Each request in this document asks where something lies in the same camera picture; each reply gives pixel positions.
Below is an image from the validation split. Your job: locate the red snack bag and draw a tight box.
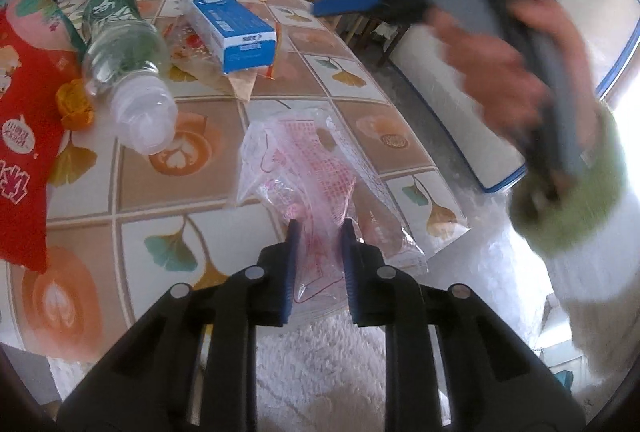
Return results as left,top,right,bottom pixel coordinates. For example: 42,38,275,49
0,7,86,274

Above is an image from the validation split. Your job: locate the green label plastic bottle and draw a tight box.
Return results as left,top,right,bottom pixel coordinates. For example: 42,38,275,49
81,0,179,156

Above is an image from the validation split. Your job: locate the pink and green packet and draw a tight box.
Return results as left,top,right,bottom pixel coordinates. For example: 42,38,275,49
7,0,88,63

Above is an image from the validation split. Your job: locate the person's right hand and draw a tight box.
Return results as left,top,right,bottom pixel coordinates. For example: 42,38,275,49
430,0,598,153

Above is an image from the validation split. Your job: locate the white fleece robe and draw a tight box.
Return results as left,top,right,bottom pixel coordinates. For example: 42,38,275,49
47,192,566,432

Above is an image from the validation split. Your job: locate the ginkgo print tablecloth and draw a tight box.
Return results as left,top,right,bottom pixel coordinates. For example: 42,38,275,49
0,0,471,363

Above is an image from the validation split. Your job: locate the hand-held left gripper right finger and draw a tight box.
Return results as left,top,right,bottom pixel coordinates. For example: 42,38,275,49
341,218,586,432

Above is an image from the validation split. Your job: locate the crinkled printed clear wrapper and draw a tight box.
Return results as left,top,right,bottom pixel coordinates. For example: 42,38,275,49
162,20,288,103

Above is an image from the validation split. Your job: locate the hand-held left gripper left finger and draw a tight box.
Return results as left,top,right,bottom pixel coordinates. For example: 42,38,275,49
56,218,303,432

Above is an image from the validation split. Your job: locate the blue and white box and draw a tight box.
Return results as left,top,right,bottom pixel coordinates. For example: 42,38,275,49
177,0,277,76

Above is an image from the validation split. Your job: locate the orange wrapper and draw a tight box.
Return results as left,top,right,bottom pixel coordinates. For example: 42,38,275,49
55,80,95,130

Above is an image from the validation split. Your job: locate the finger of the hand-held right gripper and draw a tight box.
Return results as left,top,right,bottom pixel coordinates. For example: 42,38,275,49
312,0,436,20

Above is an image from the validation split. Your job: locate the pink printed clear plastic bag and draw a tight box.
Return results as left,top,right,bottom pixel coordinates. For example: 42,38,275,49
235,108,431,320

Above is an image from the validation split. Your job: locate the person's right forearm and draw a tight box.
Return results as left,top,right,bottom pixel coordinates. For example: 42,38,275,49
507,102,640,413

